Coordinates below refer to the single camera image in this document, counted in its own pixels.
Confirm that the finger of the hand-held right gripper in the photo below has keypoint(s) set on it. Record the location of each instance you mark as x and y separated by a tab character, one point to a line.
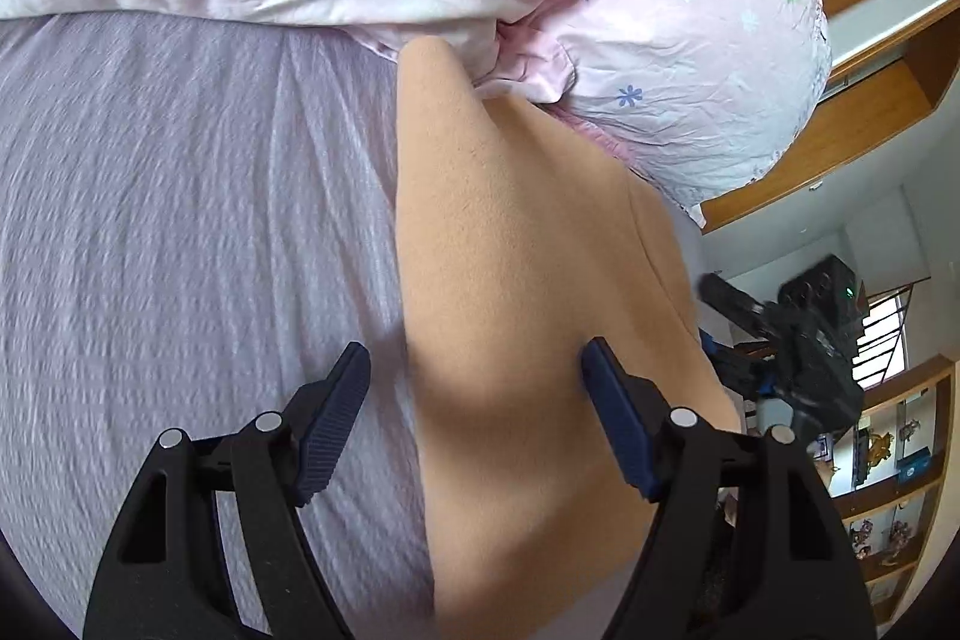
739	374
739	302

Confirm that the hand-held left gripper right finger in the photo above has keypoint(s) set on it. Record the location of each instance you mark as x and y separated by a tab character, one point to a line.
619	419

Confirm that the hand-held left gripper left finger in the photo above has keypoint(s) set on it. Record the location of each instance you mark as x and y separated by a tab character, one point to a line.
334	421

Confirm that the tan fleece garment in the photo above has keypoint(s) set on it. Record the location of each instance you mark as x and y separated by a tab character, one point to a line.
525	325

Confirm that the window with railing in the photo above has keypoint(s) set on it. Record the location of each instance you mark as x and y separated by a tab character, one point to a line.
885	332

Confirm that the wooden display shelf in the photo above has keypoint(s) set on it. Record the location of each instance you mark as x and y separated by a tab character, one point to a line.
892	490

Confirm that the lavender striped bed sheet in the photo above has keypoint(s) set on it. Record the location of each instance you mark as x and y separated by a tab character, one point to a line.
195	280

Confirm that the wooden bed headboard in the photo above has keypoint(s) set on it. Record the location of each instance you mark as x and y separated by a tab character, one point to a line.
847	108

